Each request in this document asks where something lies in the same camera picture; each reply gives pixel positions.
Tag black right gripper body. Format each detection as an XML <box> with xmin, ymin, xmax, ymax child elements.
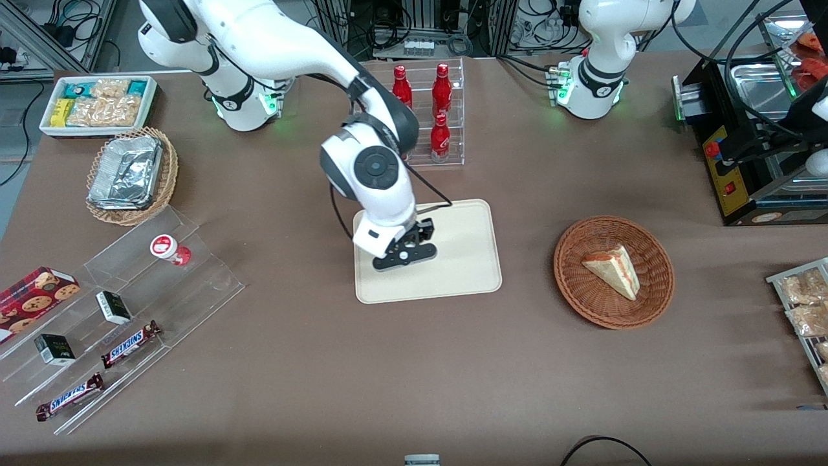
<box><xmin>387</xmin><ymin>219</ymin><xmax>436</xmax><ymax>254</ymax></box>

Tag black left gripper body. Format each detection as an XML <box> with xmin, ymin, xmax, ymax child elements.
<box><xmin>779</xmin><ymin>78</ymin><xmax>828</xmax><ymax>148</ymax></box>

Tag beige plastic tray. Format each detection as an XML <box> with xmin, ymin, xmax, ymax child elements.
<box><xmin>353</xmin><ymin>199</ymin><xmax>503</xmax><ymax>305</ymax></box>

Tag steel tray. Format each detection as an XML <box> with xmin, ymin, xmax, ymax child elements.
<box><xmin>730</xmin><ymin>63</ymin><xmax>803</xmax><ymax>120</ymax></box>

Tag tray of snack bags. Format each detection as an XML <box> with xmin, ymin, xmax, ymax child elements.
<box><xmin>766</xmin><ymin>258</ymin><xmax>828</xmax><ymax>397</ymax></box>

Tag aluminium foil tray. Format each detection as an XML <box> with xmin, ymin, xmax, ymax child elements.
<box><xmin>87</xmin><ymin>135</ymin><xmax>162</xmax><ymax>211</ymax></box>

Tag black sealing machine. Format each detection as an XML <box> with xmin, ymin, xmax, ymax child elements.
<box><xmin>671</xmin><ymin>55</ymin><xmax>828</xmax><ymax>227</ymax></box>

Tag clear acrylic bottle rack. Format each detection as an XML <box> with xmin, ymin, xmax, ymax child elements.
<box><xmin>362</xmin><ymin>57</ymin><xmax>465</xmax><ymax>168</ymax></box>

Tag red cola bottle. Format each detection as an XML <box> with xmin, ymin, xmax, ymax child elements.
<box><xmin>430</xmin><ymin>113</ymin><xmax>452</xmax><ymax>161</ymax></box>
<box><xmin>432</xmin><ymin>63</ymin><xmax>453</xmax><ymax>118</ymax></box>
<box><xmin>393</xmin><ymin>65</ymin><xmax>413</xmax><ymax>109</ymax></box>

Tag clear pastry bag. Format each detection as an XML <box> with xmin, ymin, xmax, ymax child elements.
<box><xmin>786</xmin><ymin>303</ymin><xmax>828</xmax><ymax>337</ymax></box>
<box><xmin>779</xmin><ymin>269</ymin><xmax>828</xmax><ymax>305</ymax></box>

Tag round brown wicker basket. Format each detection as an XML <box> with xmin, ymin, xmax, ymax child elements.
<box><xmin>553</xmin><ymin>216</ymin><xmax>675</xmax><ymax>331</ymax></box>

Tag wrapped triangle sandwich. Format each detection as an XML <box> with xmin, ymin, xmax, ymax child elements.
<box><xmin>581</xmin><ymin>244</ymin><xmax>641</xmax><ymax>302</ymax></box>

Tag clear acrylic stepped display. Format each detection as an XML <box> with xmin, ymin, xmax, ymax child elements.
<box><xmin>0</xmin><ymin>206</ymin><xmax>246</xmax><ymax>436</ymax></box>

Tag red-lid yogurt cup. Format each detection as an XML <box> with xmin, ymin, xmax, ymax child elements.
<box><xmin>150</xmin><ymin>234</ymin><xmax>192</xmax><ymax>267</ymax></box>

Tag light wicker basket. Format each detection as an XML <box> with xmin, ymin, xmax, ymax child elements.
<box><xmin>86</xmin><ymin>127</ymin><xmax>179</xmax><ymax>227</ymax></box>

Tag snickers bar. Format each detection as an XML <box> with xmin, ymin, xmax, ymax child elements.
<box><xmin>36</xmin><ymin>373</ymin><xmax>105</xmax><ymax>422</ymax></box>
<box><xmin>100</xmin><ymin>320</ymin><xmax>162</xmax><ymax>370</ymax></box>

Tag small black box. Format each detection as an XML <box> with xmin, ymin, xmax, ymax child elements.
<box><xmin>96</xmin><ymin>291</ymin><xmax>133</xmax><ymax>326</ymax></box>
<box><xmin>34</xmin><ymin>334</ymin><xmax>76</xmax><ymax>367</ymax></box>

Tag white plastic snack bin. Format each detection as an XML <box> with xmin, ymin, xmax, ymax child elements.
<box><xmin>39</xmin><ymin>76</ymin><xmax>158</xmax><ymax>139</ymax></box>

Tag large clear cracker bag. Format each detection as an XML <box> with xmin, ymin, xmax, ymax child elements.
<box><xmin>67</xmin><ymin>96</ymin><xmax>143</xmax><ymax>128</ymax></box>

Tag small clear cracker bag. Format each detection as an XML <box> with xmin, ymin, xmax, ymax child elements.
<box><xmin>91</xmin><ymin>79</ymin><xmax>130</xmax><ymax>99</ymax></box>

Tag red cookie box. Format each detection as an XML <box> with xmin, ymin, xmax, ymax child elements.
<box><xmin>0</xmin><ymin>267</ymin><xmax>81</xmax><ymax>344</ymax></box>

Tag aluminium profile frame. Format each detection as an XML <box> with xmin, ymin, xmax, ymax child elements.
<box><xmin>310</xmin><ymin>0</ymin><xmax>518</xmax><ymax>62</ymax></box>

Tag black floor cable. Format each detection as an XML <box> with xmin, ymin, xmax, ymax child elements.
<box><xmin>560</xmin><ymin>436</ymin><xmax>654</xmax><ymax>466</ymax></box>

